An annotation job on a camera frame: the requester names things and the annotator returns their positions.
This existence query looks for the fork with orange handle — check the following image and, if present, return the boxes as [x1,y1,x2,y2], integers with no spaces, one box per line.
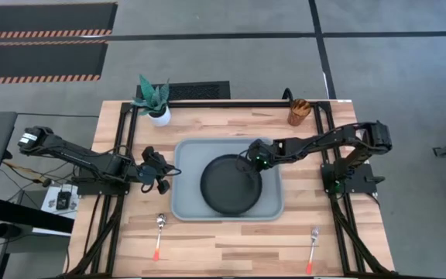
[305,226,321,275]

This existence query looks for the white flat carton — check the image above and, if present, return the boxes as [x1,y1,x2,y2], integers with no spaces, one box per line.
[39,184,80,215]

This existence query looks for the potted plant in white pot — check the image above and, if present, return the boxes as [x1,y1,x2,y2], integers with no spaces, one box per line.
[132,74,173,128]

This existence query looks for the amber faceted cup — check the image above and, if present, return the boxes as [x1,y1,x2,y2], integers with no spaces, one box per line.
[286,98,312,127]

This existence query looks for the black desk beam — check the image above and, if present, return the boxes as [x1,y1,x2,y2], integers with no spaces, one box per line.
[0,196,75,235]

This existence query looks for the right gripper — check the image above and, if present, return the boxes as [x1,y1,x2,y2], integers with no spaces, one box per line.
[237,138,284,175]

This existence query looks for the black hazard striped floor mat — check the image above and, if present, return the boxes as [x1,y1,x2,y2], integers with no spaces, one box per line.
[0,2,118,40]
[0,40,110,85]

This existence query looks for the black round plate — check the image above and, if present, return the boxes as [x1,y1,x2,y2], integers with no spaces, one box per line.
[199,153,264,217]

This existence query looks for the spoon with orange handle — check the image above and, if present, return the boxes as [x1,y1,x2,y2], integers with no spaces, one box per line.
[152,212,167,262]

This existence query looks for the grey plastic tray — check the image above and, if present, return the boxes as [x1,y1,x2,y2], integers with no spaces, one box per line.
[170,137,285,222]

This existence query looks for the black perforated floor mat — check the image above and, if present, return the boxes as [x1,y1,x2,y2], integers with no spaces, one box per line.
[136,80,232,101]

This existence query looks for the black handheld device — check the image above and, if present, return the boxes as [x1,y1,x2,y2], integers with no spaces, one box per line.
[55,191,72,211]

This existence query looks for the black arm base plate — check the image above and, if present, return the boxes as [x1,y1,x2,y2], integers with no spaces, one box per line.
[321,162,386,195]
[76,181,131,196]

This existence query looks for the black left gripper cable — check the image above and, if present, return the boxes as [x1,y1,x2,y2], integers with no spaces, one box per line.
[140,166,182,194]

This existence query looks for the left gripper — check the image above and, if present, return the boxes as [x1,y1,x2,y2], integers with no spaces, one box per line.
[136,146,171,195]

